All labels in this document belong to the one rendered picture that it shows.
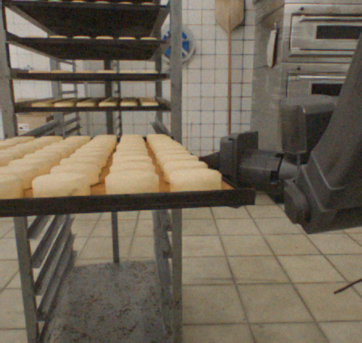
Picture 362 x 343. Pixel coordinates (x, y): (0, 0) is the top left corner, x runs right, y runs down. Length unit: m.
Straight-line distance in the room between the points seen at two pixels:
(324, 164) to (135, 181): 0.17
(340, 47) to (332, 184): 2.77
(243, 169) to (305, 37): 2.55
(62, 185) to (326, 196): 0.23
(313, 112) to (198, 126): 3.45
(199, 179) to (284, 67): 2.64
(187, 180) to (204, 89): 3.50
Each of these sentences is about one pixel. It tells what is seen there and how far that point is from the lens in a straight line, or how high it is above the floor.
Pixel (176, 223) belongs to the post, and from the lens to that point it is 1.04.
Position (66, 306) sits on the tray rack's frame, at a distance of 1.56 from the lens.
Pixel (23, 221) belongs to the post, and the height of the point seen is 0.64.
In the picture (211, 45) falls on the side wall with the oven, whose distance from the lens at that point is 3.83.
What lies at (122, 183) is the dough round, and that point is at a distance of 0.30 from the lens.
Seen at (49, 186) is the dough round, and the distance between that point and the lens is 0.31.
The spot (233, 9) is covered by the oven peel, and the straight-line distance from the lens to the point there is 3.86.
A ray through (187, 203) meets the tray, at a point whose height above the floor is 0.92.
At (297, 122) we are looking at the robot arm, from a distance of 0.40.
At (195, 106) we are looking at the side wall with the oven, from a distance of 3.80.
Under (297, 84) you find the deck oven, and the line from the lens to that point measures 2.93.
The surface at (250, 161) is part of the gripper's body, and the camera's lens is 0.45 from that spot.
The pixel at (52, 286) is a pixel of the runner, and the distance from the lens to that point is 1.36.
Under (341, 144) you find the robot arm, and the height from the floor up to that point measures 0.97.
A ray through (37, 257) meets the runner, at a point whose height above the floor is 0.50.
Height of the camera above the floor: 1.02
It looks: 13 degrees down
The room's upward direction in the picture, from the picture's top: straight up
